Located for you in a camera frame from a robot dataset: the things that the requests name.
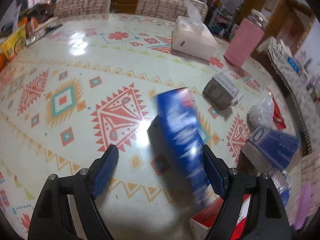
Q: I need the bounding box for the blue carton box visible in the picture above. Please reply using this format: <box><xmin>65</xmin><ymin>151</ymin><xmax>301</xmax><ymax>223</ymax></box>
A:
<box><xmin>155</xmin><ymin>88</ymin><xmax>209</xmax><ymax>207</ymax></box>

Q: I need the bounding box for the purple plastic trash basket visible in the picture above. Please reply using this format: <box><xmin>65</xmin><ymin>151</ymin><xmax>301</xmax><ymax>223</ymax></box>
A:
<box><xmin>293</xmin><ymin>182</ymin><xmax>312</xmax><ymax>230</ymax></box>

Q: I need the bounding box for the patterned chair far left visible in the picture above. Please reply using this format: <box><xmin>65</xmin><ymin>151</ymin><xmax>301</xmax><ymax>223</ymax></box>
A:
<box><xmin>54</xmin><ymin>0</ymin><xmax>111</xmax><ymax>18</ymax></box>

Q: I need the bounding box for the pink sleeved glass jar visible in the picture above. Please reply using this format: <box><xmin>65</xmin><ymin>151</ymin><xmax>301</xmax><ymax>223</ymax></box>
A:
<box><xmin>224</xmin><ymin>9</ymin><xmax>267</xmax><ymax>67</ymax></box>

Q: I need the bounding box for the red white box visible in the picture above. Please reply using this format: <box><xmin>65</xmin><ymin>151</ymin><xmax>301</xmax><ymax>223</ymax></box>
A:
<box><xmin>189</xmin><ymin>194</ymin><xmax>251</xmax><ymax>240</ymax></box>

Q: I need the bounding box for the red crumpled wrapper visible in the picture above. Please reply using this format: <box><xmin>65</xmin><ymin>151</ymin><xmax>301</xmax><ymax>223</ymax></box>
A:
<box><xmin>272</xmin><ymin>97</ymin><xmax>286</xmax><ymax>130</ymax></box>

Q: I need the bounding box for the yellow snack bag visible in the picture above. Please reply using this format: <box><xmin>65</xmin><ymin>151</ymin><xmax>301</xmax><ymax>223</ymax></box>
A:
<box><xmin>1</xmin><ymin>25</ymin><xmax>27</xmax><ymax>59</ymax></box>

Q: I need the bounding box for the blue white flat box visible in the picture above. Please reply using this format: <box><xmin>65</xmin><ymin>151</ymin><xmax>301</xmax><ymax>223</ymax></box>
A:
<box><xmin>241</xmin><ymin>126</ymin><xmax>300</xmax><ymax>173</ymax></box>

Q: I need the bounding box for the crumpled clear plastic bag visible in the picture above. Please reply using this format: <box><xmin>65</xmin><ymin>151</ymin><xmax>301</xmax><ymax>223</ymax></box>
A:
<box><xmin>248</xmin><ymin>94</ymin><xmax>274</xmax><ymax>128</ymax></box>

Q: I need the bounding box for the white tissue box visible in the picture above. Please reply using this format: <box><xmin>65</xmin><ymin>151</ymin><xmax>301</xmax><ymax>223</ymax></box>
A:
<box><xmin>172</xmin><ymin>2</ymin><xmax>217</xmax><ymax>61</ymax></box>

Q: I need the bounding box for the patterned chair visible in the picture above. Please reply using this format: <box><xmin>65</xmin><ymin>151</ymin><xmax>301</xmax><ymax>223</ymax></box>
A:
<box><xmin>54</xmin><ymin>0</ymin><xmax>111</xmax><ymax>18</ymax></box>
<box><xmin>135</xmin><ymin>0</ymin><xmax>208</xmax><ymax>21</ymax></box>

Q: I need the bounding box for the patterned chair far middle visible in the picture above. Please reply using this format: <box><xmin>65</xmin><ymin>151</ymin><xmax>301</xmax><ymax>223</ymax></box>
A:
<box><xmin>135</xmin><ymin>0</ymin><xmax>208</xmax><ymax>21</ymax></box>

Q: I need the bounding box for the sideboard with lace cloth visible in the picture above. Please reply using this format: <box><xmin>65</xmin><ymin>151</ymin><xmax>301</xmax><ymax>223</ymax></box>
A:
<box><xmin>257</xmin><ymin>37</ymin><xmax>319</xmax><ymax>154</ymax></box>

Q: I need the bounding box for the grey white medicine box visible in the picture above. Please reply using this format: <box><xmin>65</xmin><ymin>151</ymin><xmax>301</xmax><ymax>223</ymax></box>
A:
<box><xmin>203</xmin><ymin>74</ymin><xmax>243</xmax><ymax>110</ymax></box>

